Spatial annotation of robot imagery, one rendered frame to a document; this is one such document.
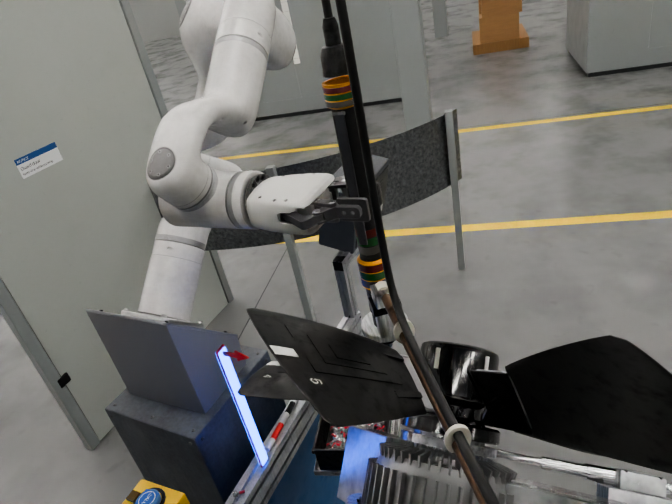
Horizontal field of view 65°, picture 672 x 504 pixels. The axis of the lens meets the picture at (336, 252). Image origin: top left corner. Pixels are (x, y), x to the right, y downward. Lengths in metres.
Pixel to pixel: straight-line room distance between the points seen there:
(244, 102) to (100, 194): 1.89
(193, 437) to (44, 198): 1.50
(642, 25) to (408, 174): 4.52
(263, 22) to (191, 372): 0.74
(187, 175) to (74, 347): 2.00
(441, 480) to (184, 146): 0.55
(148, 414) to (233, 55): 0.87
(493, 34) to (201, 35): 7.83
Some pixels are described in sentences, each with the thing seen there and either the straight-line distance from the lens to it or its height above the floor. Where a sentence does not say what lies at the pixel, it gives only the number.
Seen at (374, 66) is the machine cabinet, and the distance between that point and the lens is 6.80.
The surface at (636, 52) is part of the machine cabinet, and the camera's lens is 6.94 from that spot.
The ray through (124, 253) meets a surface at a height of 0.71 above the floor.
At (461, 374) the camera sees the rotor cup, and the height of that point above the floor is 1.24.
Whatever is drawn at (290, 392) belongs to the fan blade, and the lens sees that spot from 0.90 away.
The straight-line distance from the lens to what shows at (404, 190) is 2.79.
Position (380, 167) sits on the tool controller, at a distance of 1.54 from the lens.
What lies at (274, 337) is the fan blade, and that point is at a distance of 0.62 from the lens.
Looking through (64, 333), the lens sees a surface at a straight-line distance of 2.62.
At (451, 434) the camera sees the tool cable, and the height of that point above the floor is 1.40.
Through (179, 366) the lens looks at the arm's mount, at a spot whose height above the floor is 1.08.
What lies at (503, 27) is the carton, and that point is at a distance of 8.78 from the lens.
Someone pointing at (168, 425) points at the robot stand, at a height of 0.93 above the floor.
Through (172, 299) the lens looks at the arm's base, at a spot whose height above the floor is 1.18.
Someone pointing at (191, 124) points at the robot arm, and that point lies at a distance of 0.75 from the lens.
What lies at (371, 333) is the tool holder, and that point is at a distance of 0.77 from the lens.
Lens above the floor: 1.79
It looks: 29 degrees down
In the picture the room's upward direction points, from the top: 13 degrees counter-clockwise
